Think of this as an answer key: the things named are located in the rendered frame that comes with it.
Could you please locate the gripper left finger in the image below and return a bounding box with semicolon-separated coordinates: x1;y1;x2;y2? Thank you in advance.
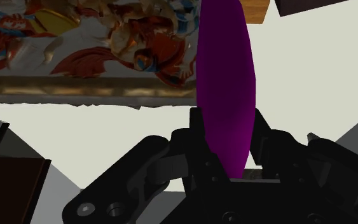
62;106;229;224

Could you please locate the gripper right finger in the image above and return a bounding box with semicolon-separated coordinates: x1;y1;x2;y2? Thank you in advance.
249;108;358;224

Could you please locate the purple oval object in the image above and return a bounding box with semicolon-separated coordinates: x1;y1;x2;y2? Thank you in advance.
195;0;257;179

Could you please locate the dark brown cabinet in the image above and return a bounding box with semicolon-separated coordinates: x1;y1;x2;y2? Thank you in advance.
0;122;52;224

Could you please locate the dark furniture piece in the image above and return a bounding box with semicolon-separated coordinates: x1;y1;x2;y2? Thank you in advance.
273;0;350;18

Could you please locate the brown wooden furniture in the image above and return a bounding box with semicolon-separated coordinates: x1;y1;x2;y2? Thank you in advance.
239;0;271;25

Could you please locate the colourful framed wall picture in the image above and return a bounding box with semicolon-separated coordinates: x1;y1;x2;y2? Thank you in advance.
0;0;202;108

